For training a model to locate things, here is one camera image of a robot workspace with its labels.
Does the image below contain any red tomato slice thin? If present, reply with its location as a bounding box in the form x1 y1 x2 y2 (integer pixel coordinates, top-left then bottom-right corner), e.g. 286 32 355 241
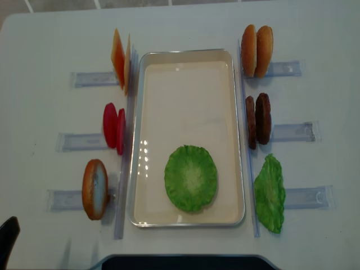
116 109 126 156

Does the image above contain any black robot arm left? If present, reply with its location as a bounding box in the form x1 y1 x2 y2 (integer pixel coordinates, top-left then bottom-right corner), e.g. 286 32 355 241
0 216 20 269

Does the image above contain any dark robot base front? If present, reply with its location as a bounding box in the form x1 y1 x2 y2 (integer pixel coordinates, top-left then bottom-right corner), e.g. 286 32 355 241
101 255 276 269

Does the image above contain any green lettuce leaf on tray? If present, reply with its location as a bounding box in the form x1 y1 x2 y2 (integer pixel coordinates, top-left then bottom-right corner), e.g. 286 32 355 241
164 145 218 213

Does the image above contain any red tomato slice thick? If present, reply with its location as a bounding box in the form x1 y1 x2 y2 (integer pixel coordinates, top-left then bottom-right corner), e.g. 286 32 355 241
103 102 118 149

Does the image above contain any brown meat patty thin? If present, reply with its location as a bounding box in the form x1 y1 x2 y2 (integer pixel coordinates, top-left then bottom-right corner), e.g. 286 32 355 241
245 96 257 150

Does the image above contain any brown meat patty thick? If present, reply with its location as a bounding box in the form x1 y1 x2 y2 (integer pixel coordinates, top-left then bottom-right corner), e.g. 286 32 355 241
255 93 272 145

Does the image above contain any bread bun half bottom left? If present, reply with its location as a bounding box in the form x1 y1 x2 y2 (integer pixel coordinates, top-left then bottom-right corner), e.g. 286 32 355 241
82 159 108 221

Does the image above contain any bread bun half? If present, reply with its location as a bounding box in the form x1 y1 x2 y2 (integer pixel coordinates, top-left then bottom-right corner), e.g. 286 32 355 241
241 24 257 77
255 25 273 78
82 159 108 221

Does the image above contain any orange cheese slice left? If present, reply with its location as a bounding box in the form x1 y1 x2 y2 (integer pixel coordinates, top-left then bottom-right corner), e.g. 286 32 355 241
111 29 125 89

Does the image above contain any green lettuce leaf standing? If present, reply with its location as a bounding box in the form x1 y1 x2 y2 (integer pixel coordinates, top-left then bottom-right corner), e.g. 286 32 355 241
254 154 286 234

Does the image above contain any bread bun half top left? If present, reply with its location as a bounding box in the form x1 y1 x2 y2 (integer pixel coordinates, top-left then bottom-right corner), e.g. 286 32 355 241
241 24 257 77

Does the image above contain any bread bun half top right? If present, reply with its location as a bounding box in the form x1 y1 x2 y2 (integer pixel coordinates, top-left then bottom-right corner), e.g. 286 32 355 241
255 25 273 78

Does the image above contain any white rectangular metal tray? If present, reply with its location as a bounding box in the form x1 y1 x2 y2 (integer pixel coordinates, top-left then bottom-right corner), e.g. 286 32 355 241
127 49 245 228

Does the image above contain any clear acrylic rack left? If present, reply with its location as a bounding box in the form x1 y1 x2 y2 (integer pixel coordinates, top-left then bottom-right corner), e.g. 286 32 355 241
46 44 140 240

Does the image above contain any clear acrylic rack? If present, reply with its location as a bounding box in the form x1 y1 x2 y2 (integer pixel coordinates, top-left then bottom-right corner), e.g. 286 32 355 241
237 46 336 238
46 44 140 240

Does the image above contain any clear acrylic rack right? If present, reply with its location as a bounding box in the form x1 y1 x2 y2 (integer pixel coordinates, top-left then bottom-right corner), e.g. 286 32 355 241
237 46 336 238

